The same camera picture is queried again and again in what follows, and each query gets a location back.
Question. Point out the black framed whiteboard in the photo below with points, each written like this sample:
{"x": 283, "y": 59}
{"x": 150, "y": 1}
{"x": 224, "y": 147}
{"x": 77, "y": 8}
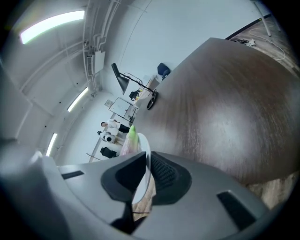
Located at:
{"x": 120, "y": 106}

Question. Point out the white ceiling pipes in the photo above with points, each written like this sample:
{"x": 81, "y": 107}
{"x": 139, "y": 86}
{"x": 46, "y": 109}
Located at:
{"x": 87, "y": 28}

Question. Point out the green and pink object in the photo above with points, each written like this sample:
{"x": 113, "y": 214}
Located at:
{"x": 131, "y": 143}

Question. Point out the black desk lamp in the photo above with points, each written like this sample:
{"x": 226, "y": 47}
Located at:
{"x": 122, "y": 82}

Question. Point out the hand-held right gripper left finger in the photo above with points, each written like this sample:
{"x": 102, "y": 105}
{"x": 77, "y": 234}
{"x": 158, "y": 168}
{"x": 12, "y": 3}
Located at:
{"x": 122, "y": 180}

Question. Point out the small wall poster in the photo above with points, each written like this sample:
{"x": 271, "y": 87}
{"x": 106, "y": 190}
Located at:
{"x": 109, "y": 103}

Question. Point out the white round plate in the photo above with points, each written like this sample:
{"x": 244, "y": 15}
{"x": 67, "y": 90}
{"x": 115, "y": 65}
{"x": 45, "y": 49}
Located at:
{"x": 141, "y": 187}

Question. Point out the blue chair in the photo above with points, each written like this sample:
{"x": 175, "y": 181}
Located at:
{"x": 162, "y": 69}

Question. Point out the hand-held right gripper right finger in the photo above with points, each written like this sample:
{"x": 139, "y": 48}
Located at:
{"x": 171, "y": 180}

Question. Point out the white metal pole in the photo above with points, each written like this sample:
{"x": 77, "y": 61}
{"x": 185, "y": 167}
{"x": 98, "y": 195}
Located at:
{"x": 266, "y": 23}

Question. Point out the white round backpack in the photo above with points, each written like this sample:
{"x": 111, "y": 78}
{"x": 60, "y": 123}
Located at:
{"x": 109, "y": 138}

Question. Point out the white air conditioner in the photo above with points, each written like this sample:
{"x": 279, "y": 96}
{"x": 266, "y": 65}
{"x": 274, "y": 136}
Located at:
{"x": 98, "y": 61}

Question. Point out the small cloth covered table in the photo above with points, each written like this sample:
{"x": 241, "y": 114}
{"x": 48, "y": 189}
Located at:
{"x": 143, "y": 96}

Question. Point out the long ceiling light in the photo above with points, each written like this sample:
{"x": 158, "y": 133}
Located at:
{"x": 51, "y": 25}
{"x": 51, "y": 144}
{"x": 77, "y": 99}

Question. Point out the black office chair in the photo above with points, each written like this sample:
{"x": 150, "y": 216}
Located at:
{"x": 133, "y": 95}
{"x": 107, "y": 152}

